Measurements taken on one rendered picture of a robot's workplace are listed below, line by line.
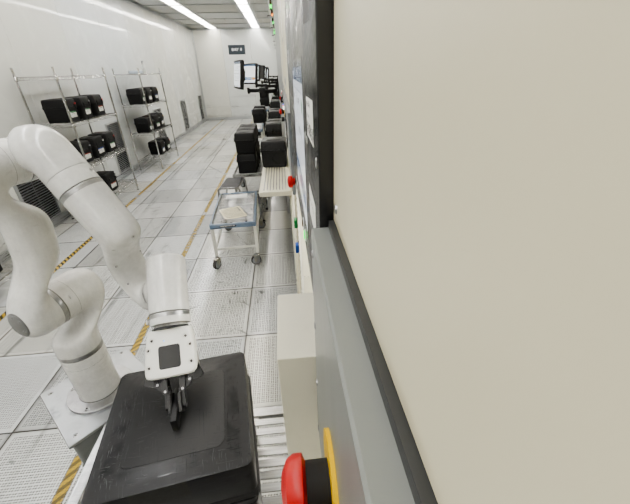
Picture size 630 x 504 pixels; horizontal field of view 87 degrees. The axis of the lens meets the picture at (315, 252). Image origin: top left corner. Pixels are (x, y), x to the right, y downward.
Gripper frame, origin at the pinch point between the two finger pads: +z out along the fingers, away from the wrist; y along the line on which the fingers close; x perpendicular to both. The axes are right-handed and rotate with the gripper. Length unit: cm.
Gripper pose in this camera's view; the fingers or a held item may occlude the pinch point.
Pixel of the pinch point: (176, 402)
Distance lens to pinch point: 80.8
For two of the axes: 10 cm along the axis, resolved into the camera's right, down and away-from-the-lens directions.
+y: 9.7, -1.4, 2.0
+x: -1.5, 2.9, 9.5
